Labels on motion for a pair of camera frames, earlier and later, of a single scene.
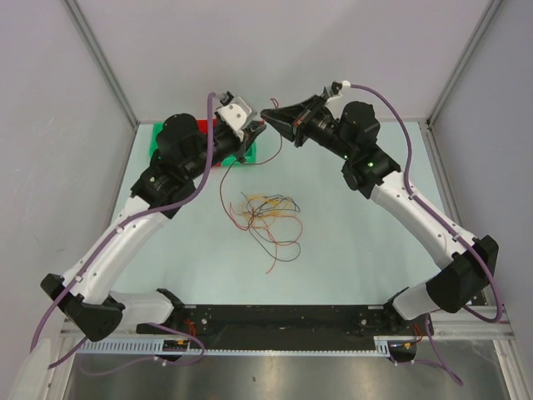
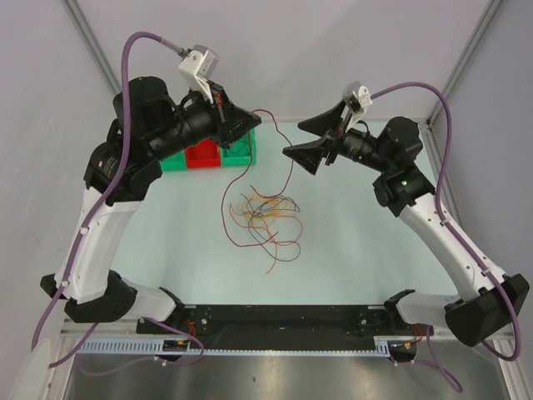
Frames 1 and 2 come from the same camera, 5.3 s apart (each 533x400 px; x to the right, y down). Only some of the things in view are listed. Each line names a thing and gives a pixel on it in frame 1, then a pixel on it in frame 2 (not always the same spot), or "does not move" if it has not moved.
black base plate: x=290 y=321 does not move
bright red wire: x=251 y=164 -> x=292 y=157
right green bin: x=251 y=156 does not move
